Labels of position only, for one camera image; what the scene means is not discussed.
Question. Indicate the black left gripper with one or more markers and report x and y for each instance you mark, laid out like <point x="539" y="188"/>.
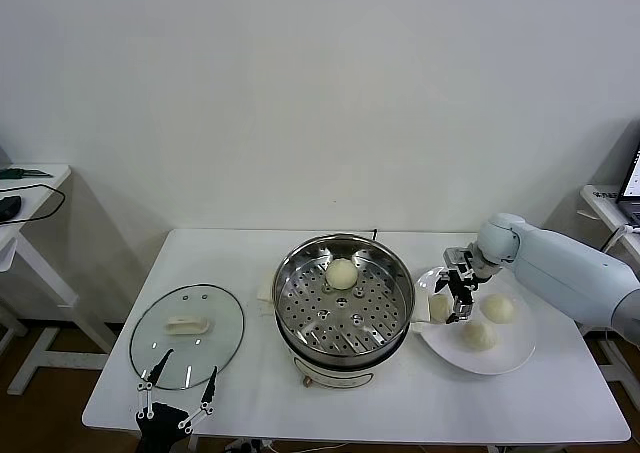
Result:
<point x="160" y="423"/>

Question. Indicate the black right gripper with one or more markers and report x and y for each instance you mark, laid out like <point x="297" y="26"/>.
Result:
<point x="461" y="282"/>

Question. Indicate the white steamed baozi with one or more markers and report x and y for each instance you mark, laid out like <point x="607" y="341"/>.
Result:
<point x="341" y="274"/>
<point x="479" y="336"/>
<point x="439" y="309"/>
<point x="497" y="308"/>

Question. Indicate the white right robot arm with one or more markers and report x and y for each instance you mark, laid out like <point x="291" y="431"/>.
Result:
<point x="565" y="273"/>

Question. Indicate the stainless steel steamer basket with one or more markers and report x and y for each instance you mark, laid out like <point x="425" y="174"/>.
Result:
<point x="390" y="273"/>

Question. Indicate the white round plate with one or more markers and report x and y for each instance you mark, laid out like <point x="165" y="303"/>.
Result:
<point x="510" y="358"/>

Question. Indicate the white floor power strip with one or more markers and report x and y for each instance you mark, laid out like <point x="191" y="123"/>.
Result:
<point x="245" y="445"/>

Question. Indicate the white electric cooker base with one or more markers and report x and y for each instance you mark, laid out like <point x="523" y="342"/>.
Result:
<point x="340" y="379"/>

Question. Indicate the open laptop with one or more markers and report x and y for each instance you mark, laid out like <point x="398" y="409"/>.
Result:
<point x="631" y="183"/>

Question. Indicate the black computer mouse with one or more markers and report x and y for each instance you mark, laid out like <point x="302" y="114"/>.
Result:
<point x="9" y="207"/>

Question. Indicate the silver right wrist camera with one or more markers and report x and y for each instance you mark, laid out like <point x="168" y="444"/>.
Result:
<point x="454" y="256"/>

